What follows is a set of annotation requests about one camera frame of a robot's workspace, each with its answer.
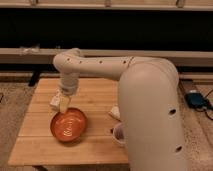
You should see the cream ribbed gripper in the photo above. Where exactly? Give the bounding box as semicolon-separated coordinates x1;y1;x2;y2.
59;73;79;113

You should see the orange ceramic bowl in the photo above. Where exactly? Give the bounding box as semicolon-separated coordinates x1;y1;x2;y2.
50;108;87;142

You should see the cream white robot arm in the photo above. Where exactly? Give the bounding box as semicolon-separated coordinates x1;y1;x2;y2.
53;48;188;171

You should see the small white box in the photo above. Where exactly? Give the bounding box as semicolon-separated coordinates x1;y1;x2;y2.
50;92;61;111

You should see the light wooden table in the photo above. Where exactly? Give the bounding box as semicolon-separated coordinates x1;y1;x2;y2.
8;78;129;171

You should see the white crumpled item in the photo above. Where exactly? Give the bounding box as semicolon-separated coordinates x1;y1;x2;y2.
109;106;120;120

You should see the white cup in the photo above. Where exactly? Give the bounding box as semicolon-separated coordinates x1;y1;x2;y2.
111;123;125;147

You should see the blue black device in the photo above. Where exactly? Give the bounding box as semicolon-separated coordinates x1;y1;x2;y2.
185;90;210;108

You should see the wooden shelf rail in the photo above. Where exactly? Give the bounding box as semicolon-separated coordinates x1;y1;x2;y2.
0;48;213;67

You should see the black cable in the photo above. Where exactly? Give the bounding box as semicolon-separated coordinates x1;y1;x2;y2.
199;87;213;121

